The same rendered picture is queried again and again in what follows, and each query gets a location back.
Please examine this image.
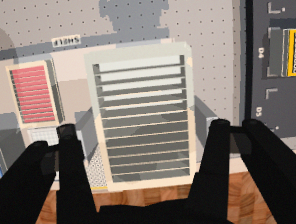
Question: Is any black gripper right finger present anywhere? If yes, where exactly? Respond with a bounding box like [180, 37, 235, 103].
[177, 95, 296, 224]

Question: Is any cream trough reservoir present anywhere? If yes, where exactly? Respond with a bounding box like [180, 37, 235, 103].
[83, 41, 196, 191]

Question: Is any yellow tip rack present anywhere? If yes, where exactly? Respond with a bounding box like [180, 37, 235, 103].
[269, 29, 296, 76]

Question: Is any white flat shelf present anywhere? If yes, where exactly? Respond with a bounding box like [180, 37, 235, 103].
[0, 34, 175, 148]

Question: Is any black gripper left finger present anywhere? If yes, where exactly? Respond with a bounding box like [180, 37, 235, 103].
[0, 106, 101, 224]

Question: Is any grey perforated base plate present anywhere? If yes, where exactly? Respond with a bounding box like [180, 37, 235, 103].
[0, 0, 246, 126]

